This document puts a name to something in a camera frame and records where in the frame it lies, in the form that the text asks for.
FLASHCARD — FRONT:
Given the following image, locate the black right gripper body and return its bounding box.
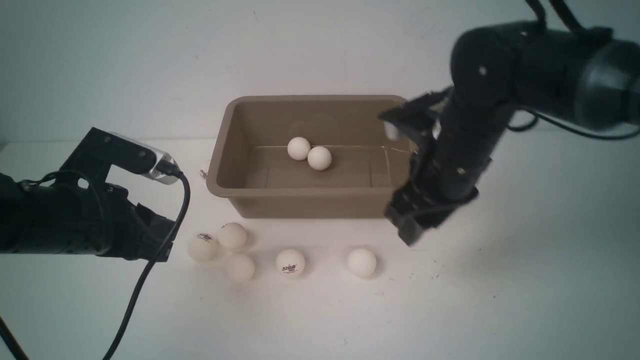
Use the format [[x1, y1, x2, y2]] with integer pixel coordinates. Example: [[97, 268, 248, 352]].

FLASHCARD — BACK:
[[390, 90, 516, 211]]

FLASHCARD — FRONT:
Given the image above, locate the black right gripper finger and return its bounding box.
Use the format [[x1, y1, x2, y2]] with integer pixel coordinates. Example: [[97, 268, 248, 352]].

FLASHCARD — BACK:
[[384, 193, 426, 226], [397, 207, 458, 247]]

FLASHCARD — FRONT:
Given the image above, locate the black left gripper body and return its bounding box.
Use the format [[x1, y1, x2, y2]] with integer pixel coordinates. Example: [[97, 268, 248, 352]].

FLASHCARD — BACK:
[[99, 183, 175, 261]]

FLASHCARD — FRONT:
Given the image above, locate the white plain ball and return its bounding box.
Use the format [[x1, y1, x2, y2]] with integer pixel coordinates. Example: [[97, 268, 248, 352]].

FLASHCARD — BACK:
[[346, 248, 377, 279], [307, 146, 332, 171]]

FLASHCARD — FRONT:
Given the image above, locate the white ball with logo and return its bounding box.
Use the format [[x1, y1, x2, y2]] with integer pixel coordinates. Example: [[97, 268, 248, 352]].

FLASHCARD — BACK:
[[187, 232, 219, 262]]

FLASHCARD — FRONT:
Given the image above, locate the white ball cluster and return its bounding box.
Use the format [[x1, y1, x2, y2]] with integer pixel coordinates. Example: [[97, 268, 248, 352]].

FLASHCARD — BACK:
[[224, 253, 256, 283], [215, 222, 249, 251]]

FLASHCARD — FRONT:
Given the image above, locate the white ball red STIGA logo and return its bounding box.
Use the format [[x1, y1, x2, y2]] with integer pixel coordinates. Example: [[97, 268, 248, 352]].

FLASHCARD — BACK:
[[275, 248, 306, 279]]

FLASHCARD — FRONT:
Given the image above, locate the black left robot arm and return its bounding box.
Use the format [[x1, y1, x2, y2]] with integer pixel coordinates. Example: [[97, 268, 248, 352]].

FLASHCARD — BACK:
[[0, 174, 176, 262]]

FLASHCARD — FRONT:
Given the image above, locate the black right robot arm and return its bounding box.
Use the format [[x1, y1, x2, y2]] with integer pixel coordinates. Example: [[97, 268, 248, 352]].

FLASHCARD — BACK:
[[378, 21, 640, 246]]

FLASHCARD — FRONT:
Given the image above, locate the brown plastic bin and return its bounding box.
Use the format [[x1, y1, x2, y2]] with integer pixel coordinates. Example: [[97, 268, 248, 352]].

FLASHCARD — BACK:
[[206, 95, 412, 219]]

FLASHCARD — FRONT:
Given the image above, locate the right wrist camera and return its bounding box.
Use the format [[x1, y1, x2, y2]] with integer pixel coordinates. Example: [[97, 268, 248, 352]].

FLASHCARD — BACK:
[[377, 86, 453, 143]]

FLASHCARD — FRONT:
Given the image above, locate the black left camera cable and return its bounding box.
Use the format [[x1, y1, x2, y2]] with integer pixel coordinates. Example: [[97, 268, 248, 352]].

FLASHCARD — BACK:
[[0, 172, 192, 360]]

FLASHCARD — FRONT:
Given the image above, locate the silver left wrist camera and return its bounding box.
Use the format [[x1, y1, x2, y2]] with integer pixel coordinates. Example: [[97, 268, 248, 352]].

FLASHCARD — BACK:
[[59, 127, 181, 186]]

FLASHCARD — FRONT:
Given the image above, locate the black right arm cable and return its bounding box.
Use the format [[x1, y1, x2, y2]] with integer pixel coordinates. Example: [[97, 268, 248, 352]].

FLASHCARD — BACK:
[[507, 0, 640, 142]]

